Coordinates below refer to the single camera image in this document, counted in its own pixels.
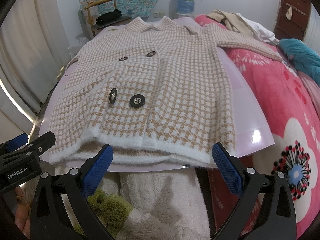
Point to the white water dispenser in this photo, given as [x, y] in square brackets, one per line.
[182, 15]

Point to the white curtain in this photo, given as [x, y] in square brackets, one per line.
[33, 49]

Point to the white fluffy garment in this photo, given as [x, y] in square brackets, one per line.
[166, 205]

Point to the green fuzzy sleeve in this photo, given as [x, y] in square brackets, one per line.
[111, 209]

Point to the wall power socket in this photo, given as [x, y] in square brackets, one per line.
[158, 14]

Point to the black garment on chair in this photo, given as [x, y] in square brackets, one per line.
[108, 17]

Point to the teal garment on bed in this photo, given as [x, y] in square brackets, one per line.
[304, 58]

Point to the dark red wooden door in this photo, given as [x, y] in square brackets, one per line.
[292, 20]

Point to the beige white houndstooth coat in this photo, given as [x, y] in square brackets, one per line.
[154, 92]

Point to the person's left hand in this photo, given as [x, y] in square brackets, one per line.
[22, 218]

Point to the white garment on bed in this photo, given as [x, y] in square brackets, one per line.
[260, 31]

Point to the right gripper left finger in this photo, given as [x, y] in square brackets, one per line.
[49, 219]

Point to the beige garment pile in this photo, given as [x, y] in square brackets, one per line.
[232, 22]

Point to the wooden chair black seat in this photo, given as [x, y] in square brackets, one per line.
[91, 13]

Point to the blue water bottle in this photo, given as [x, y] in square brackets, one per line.
[185, 6]

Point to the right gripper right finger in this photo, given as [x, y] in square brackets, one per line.
[276, 219]

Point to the pink floral blanket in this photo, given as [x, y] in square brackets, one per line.
[287, 104]

